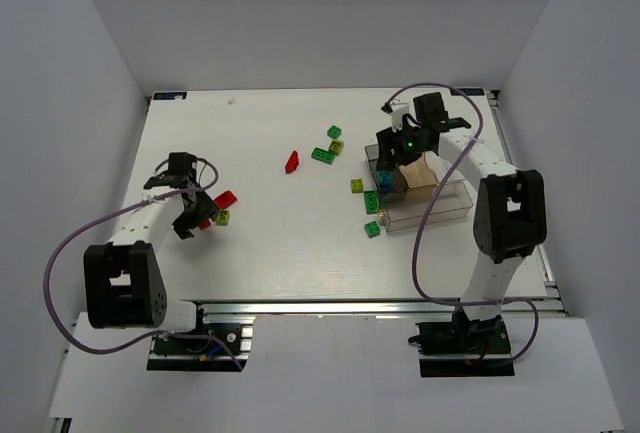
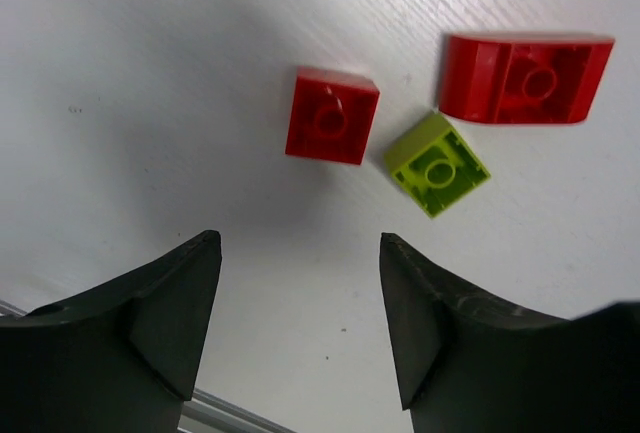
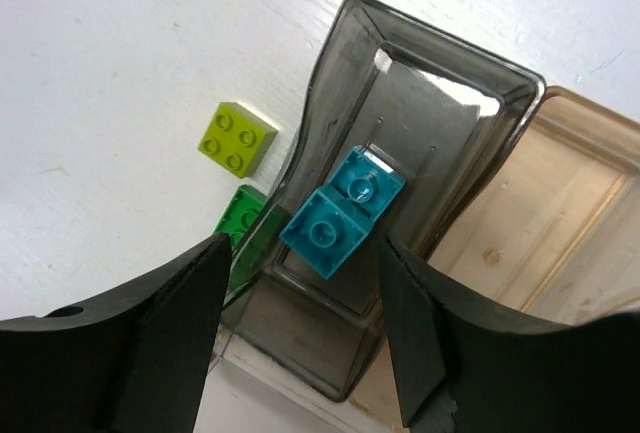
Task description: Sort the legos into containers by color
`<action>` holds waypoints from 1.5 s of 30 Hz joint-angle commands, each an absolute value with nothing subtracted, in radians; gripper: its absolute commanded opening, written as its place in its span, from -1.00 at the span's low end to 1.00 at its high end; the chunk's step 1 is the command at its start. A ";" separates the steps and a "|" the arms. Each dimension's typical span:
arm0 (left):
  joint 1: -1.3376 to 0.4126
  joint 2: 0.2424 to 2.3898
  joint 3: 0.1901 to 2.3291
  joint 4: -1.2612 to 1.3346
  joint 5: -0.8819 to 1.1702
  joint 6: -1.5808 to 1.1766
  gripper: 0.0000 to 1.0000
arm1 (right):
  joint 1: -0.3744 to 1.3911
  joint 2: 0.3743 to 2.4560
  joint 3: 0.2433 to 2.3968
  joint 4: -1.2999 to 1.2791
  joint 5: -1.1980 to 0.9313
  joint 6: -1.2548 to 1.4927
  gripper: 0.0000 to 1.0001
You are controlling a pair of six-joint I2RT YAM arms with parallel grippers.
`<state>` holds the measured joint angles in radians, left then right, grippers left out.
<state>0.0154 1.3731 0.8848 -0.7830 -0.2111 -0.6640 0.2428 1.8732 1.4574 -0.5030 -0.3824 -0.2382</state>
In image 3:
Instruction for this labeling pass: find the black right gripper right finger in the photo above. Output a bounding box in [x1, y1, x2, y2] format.
[378, 239, 639, 432]

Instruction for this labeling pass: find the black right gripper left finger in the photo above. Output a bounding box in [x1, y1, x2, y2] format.
[1, 234, 232, 432]

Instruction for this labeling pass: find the small teal square lego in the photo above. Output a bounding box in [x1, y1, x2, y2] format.
[279, 186, 374, 279]

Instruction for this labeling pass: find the long teal lego brick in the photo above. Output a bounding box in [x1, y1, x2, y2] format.
[326, 145, 406, 222]

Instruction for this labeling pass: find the clear plastic base box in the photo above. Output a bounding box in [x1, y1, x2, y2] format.
[194, 330, 405, 432]

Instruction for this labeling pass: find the amber plastic tray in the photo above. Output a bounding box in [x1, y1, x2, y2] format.
[350, 87, 639, 432]

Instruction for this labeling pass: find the long green lego by box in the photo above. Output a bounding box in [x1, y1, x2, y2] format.
[213, 184, 289, 293]

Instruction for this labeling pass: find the lime square lego centre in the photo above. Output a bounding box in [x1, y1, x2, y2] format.
[198, 102, 278, 179]

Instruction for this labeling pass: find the smoky grey plastic tray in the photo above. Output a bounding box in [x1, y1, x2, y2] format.
[222, 0, 547, 402]

